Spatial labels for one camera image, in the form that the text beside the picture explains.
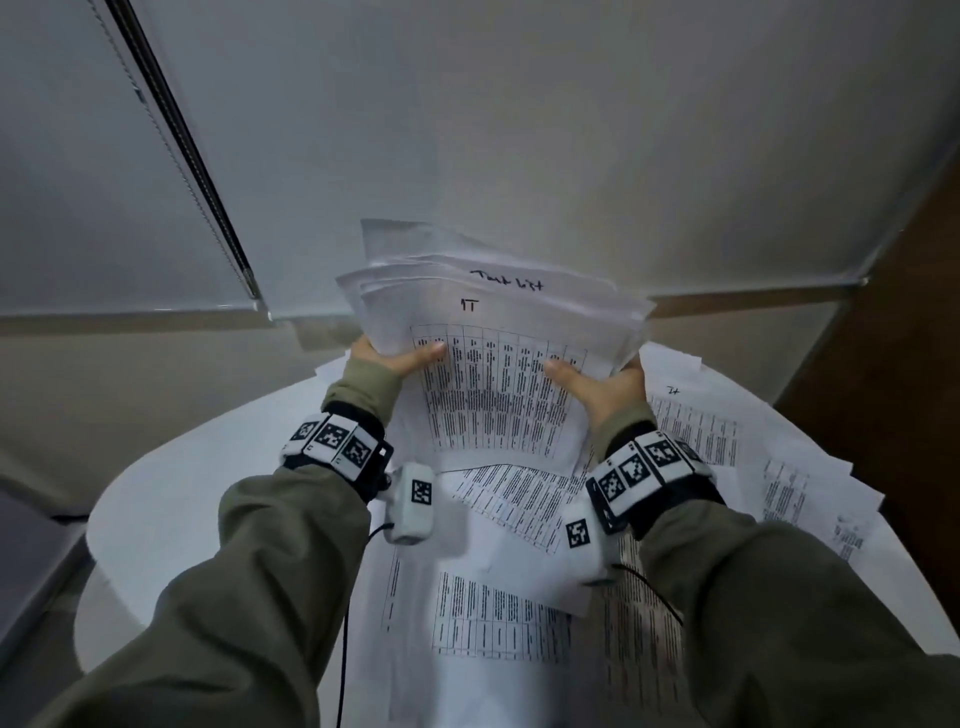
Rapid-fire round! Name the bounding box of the person's left hand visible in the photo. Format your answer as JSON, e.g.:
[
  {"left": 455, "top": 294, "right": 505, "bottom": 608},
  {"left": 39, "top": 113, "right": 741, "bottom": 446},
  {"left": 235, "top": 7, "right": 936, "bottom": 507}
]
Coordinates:
[{"left": 349, "top": 335, "right": 450, "bottom": 378}]

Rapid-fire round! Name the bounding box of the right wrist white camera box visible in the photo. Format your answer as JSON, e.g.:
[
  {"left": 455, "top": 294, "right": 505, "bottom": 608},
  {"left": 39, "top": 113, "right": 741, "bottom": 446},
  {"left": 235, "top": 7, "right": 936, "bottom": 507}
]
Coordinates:
[{"left": 559, "top": 497, "right": 625, "bottom": 588}]

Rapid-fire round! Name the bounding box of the stack of handwritten-topped printed papers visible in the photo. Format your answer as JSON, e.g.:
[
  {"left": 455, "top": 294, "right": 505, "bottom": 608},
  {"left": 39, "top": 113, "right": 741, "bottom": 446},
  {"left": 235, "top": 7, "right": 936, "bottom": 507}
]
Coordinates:
[{"left": 335, "top": 218, "right": 658, "bottom": 475}]

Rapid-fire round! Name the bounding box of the brown wooden panel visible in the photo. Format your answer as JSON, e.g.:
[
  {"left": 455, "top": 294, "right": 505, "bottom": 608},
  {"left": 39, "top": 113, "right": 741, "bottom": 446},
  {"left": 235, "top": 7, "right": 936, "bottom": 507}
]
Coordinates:
[{"left": 774, "top": 147, "right": 960, "bottom": 633}]

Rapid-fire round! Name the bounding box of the person's right forearm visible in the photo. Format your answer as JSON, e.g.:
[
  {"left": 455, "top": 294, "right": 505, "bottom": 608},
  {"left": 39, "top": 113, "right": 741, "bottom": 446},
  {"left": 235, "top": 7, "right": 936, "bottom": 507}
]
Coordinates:
[{"left": 588, "top": 401, "right": 960, "bottom": 728}]

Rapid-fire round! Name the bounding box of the wrist marker band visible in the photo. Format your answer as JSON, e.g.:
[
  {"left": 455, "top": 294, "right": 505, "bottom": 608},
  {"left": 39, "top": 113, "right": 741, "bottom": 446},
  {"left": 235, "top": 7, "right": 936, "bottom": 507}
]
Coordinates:
[
  {"left": 279, "top": 401, "right": 395, "bottom": 504},
  {"left": 585, "top": 429, "right": 726, "bottom": 541}
]

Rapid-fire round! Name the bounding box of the blind bead chain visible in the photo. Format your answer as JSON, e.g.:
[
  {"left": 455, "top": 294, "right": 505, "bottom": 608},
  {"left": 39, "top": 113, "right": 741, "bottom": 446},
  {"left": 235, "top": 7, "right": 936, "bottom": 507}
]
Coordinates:
[{"left": 87, "top": 0, "right": 261, "bottom": 303}]

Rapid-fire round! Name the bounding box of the black window frame strip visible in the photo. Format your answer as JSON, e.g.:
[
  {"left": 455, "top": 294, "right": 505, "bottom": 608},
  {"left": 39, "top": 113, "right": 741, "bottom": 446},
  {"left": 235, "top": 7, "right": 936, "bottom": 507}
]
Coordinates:
[{"left": 103, "top": 0, "right": 265, "bottom": 303}]

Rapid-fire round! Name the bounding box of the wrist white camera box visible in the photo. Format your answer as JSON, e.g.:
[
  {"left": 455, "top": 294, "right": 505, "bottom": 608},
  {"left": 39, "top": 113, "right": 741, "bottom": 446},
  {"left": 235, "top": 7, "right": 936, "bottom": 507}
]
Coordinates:
[
  {"left": 381, "top": 462, "right": 439, "bottom": 546},
  {"left": 559, "top": 497, "right": 625, "bottom": 588}
]

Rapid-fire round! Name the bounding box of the left wrist marker band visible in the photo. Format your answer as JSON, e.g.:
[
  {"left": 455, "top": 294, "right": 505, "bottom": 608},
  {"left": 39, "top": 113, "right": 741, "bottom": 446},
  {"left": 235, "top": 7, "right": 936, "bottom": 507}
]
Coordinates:
[{"left": 279, "top": 401, "right": 395, "bottom": 504}]

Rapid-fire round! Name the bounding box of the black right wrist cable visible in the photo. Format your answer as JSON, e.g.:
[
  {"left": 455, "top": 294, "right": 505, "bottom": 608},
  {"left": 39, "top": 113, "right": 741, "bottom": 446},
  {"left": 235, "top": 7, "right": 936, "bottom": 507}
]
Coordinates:
[{"left": 616, "top": 564, "right": 685, "bottom": 628}]

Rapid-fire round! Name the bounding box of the narrow white roller blind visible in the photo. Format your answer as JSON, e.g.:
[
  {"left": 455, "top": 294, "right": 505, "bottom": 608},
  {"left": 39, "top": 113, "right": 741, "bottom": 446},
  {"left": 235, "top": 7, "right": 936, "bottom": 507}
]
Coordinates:
[{"left": 0, "top": 0, "right": 265, "bottom": 319}]

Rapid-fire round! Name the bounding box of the person's right hand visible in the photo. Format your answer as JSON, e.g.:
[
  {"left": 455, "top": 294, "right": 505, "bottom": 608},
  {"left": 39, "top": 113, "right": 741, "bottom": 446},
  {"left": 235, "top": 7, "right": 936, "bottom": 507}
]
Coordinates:
[{"left": 542, "top": 354, "right": 649, "bottom": 430}]

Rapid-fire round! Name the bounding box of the wide white roller blind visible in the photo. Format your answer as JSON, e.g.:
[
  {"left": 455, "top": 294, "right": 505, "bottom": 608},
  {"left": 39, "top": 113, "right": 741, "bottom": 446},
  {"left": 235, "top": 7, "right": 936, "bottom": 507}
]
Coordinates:
[{"left": 127, "top": 0, "right": 960, "bottom": 325}]

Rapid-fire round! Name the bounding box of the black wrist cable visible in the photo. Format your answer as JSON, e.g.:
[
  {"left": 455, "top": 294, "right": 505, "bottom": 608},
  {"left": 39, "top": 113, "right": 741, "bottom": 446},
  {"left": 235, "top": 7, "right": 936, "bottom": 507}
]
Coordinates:
[
  {"left": 334, "top": 522, "right": 396, "bottom": 728},
  {"left": 616, "top": 564, "right": 685, "bottom": 628}
]

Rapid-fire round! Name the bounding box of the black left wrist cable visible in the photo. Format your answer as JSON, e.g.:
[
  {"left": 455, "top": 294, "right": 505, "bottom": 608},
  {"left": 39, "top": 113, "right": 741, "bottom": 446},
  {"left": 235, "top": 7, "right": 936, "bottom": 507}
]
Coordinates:
[{"left": 334, "top": 522, "right": 396, "bottom": 728}]

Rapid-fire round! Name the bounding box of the pile of loose printed sheets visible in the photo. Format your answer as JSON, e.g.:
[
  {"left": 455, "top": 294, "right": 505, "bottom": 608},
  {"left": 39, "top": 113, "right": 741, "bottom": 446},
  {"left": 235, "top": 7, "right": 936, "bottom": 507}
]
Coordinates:
[{"left": 341, "top": 341, "right": 888, "bottom": 728}]

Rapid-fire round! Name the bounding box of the person's left forearm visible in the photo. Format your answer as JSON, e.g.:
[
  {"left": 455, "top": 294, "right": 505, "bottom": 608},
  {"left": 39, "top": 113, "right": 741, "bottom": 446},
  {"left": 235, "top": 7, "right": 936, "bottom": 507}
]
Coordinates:
[{"left": 30, "top": 357, "right": 406, "bottom": 728}]

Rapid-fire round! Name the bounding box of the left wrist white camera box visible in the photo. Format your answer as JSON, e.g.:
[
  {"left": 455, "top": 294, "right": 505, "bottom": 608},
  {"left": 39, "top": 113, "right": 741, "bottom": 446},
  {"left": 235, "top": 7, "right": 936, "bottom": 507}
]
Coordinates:
[{"left": 381, "top": 462, "right": 439, "bottom": 546}]

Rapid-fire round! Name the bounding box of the right wrist marker band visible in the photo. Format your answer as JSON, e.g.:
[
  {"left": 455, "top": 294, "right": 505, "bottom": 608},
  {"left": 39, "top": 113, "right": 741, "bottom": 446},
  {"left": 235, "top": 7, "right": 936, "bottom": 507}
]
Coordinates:
[{"left": 585, "top": 429, "right": 726, "bottom": 541}]

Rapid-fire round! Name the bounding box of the grey upholstered seat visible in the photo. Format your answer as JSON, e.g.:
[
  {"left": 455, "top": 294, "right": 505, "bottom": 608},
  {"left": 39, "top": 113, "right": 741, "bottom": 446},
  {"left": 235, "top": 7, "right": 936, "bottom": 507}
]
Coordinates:
[{"left": 0, "top": 486, "right": 93, "bottom": 670}]

